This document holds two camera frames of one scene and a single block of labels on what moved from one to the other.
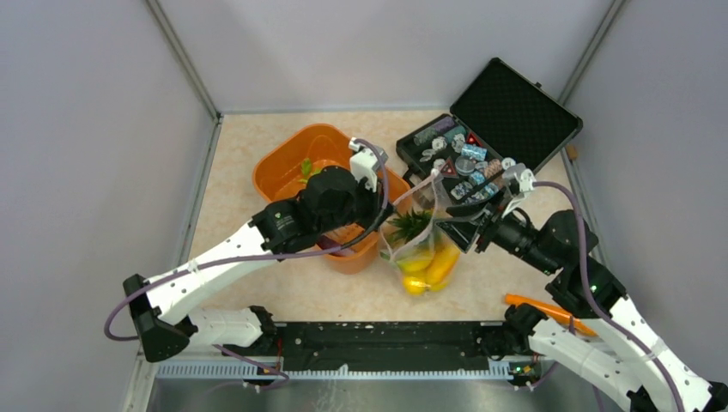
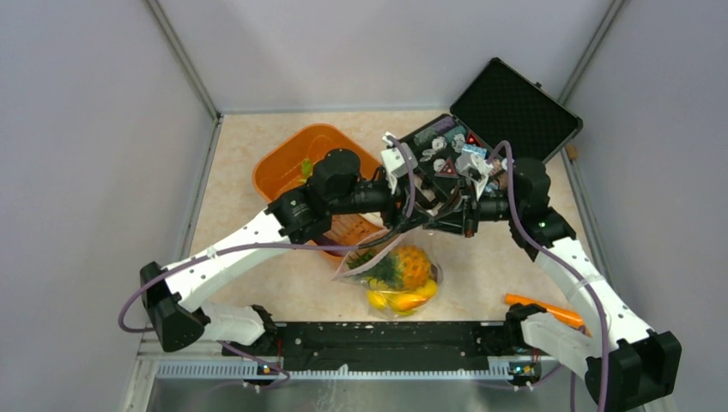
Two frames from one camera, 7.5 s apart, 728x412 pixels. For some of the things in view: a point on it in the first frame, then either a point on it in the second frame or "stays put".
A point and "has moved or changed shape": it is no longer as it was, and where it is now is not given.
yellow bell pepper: [414, 286] → [379, 299]
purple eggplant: [325, 243] stays put
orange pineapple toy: [409, 226] has moved or changed shape
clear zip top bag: [412, 242] has moved or changed shape
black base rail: [385, 346] stays put
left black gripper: [378, 213] → [397, 217]
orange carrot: [551, 312] stays put
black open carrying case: [502, 119] stays put
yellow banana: [415, 264] → [427, 291]
